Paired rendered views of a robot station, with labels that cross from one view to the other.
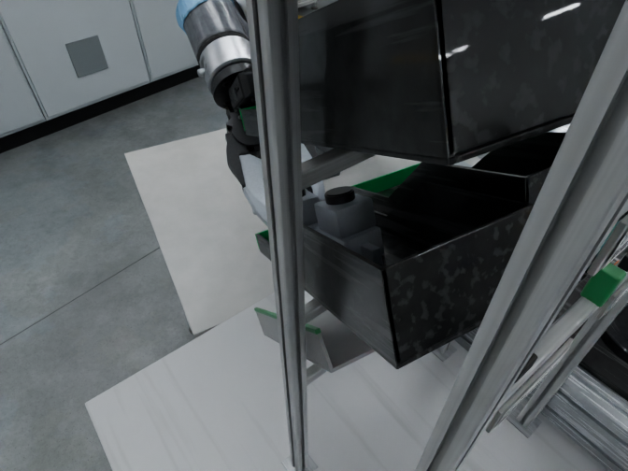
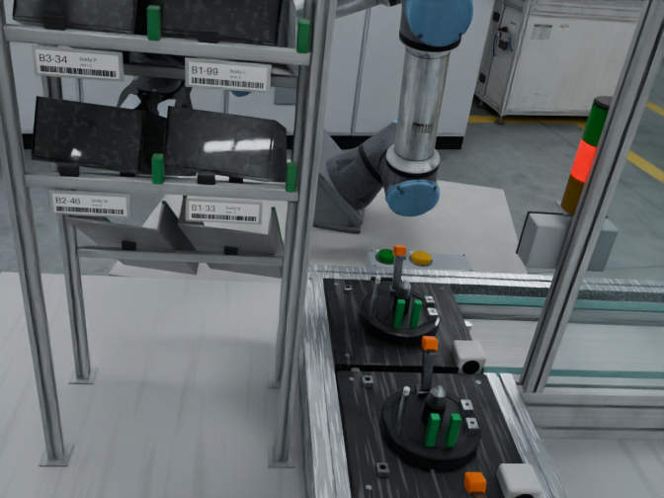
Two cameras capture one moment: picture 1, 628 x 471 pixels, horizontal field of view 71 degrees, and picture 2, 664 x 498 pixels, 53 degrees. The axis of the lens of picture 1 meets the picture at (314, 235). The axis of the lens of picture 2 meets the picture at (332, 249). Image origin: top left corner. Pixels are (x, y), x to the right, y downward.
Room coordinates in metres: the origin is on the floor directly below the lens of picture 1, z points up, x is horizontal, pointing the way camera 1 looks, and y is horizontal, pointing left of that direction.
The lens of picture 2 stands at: (-0.29, -0.72, 1.66)
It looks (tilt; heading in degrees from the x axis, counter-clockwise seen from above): 31 degrees down; 30
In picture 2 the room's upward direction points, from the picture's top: 7 degrees clockwise
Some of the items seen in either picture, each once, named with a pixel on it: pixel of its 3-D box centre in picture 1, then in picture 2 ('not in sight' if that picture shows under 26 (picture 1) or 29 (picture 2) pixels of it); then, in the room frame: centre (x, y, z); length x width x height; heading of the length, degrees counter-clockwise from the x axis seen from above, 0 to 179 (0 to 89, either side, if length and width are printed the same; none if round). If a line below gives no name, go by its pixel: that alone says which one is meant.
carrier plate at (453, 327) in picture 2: not in sight; (397, 323); (0.60, -0.37, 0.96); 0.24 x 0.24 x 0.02; 38
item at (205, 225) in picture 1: (317, 178); (339, 229); (0.99, -0.01, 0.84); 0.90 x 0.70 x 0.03; 118
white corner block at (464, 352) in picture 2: not in sight; (466, 358); (0.58, -0.50, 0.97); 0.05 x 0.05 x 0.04; 38
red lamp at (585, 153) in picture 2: not in sight; (595, 160); (0.62, -0.59, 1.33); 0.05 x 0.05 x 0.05
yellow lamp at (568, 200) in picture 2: not in sight; (583, 193); (0.62, -0.59, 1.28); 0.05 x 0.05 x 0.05
